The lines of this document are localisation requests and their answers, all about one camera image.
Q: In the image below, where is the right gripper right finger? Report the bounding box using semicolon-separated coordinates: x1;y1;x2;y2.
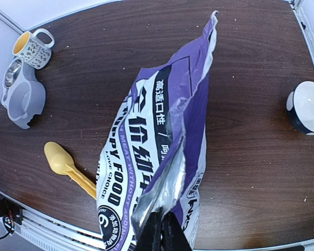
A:
162;212;192;251

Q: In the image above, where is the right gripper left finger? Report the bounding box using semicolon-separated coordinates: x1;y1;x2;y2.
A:
134;212;162;251

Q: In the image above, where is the purple pet food bag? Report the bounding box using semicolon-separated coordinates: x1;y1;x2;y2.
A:
96;13;218;250

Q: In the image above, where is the grey double pet feeder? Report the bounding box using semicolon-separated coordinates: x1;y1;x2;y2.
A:
1;58;46;130

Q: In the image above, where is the yellow plastic scoop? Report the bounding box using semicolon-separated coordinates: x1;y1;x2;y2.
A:
43;142;96;199

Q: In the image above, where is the white and blue bowl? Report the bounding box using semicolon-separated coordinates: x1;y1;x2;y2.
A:
286;81;314;135

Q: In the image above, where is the patterned mug yellow inside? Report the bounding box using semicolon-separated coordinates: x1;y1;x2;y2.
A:
12;28;55;70

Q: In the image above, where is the left aluminium frame post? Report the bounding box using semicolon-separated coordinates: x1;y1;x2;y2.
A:
0;9;25;35

